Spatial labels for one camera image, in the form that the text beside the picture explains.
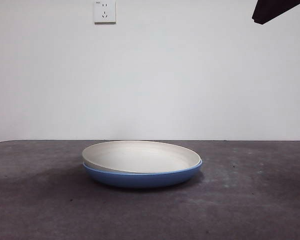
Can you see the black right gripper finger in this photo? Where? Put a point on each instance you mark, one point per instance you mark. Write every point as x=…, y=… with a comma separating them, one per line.
x=267, y=10

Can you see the white plate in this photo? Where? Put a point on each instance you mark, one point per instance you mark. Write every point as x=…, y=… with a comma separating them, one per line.
x=142, y=156

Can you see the blue plate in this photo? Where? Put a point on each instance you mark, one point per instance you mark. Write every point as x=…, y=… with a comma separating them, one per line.
x=145, y=180

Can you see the white wall socket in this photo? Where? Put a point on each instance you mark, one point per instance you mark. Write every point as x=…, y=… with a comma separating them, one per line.
x=105, y=12

